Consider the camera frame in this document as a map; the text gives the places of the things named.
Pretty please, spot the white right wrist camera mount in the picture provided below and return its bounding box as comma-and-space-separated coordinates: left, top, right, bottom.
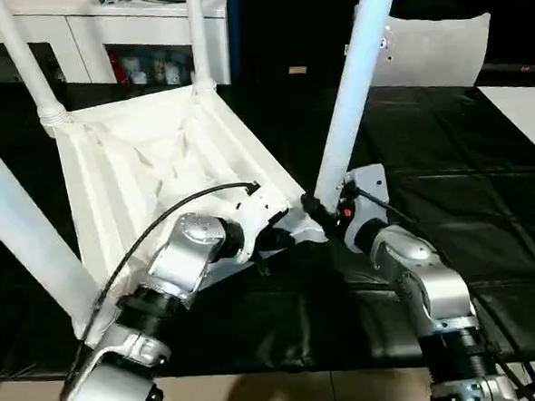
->
337, 161, 394, 254

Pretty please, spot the black table mat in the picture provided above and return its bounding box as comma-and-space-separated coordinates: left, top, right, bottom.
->
0, 47, 535, 393

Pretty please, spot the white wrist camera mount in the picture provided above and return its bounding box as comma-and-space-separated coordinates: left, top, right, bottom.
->
229, 181, 295, 262
337, 161, 394, 254

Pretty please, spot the white glass-door cabinet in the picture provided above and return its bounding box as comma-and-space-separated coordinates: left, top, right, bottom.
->
0, 0, 233, 100

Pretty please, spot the grey pillow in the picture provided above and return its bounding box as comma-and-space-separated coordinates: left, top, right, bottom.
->
341, 0, 497, 95

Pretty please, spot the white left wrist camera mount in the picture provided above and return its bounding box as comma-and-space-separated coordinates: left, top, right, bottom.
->
229, 181, 295, 262

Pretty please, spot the white plastic table top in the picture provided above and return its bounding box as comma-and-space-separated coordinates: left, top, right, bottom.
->
37, 76, 336, 354

